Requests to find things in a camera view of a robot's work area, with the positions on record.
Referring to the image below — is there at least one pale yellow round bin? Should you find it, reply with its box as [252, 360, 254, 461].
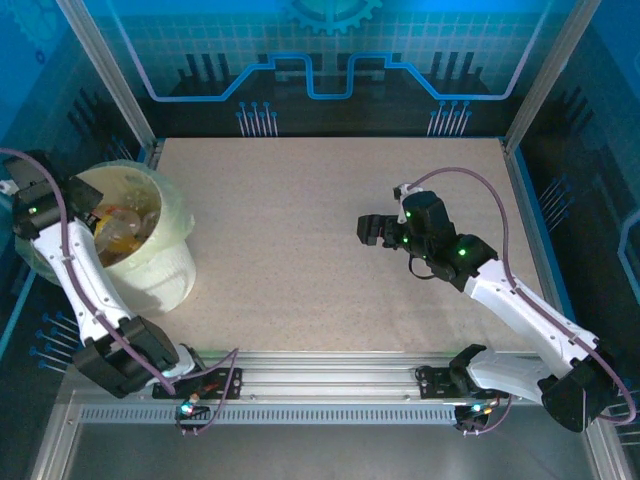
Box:
[22, 163, 197, 316]

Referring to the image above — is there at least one grey slotted cable duct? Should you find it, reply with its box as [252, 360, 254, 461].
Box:
[79, 402, 474, 427]

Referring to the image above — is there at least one thin black wire loop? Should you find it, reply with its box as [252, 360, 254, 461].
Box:
[408, 255, 442, 281]

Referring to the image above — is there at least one orange label juice bottle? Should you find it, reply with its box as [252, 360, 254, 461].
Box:
[98, 219, 144, 257]

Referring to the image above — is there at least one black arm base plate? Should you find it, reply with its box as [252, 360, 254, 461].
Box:
[152, 367, 245, 401]
[416, 366, 454, 401]

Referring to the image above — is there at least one aluminium frame post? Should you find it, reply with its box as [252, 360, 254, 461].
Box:
[503, 0, 604, 151]
[54, 0, 164, 154]

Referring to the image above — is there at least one aluminium extrusion rail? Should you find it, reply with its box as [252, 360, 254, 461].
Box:
[194, 349, 539, 401]

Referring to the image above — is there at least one short purple cable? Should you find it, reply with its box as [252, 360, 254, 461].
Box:
[457, 394, 514, 436]
[174, 349, 245, 436]

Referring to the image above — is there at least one small lit controller board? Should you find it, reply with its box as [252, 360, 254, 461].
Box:
[178, 398, 211, 420]
[457, 398, 494, 420]

